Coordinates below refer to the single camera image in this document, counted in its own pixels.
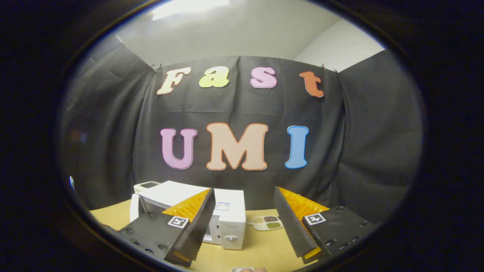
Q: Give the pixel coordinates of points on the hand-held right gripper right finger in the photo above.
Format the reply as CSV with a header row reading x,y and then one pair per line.
x,y
291,226

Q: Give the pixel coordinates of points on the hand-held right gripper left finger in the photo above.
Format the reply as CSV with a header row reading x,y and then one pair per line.
x,y
198,230

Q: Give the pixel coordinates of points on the white microwave oven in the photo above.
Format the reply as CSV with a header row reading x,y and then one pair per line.
x,y
234,223

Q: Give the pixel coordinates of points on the white divided condiment dish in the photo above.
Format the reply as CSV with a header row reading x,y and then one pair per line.
x,y
267,223

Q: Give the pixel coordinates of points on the white toaster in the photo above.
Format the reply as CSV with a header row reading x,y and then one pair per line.
x,y
145,186

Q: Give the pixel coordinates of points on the black backdrop cloth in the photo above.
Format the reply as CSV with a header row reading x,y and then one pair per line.
x,y
359,151

